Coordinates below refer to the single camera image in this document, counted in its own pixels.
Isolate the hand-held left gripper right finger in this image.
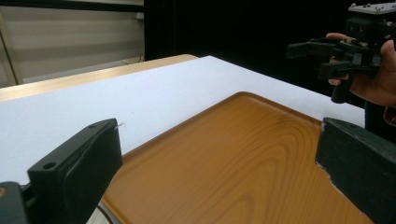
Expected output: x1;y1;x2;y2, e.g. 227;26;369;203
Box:
315;117;396;224

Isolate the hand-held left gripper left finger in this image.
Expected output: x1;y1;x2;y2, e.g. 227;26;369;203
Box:
27;118;123;224

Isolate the black curtain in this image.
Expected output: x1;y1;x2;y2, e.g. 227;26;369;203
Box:
143;0;396;144

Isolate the white table sheet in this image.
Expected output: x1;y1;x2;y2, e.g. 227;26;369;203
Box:
0;55;366;185

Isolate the brown wooden tray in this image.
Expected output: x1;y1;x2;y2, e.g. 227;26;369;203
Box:
100;91;375;224

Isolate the beige window blind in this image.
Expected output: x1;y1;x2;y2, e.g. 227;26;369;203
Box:
0;5;146;89

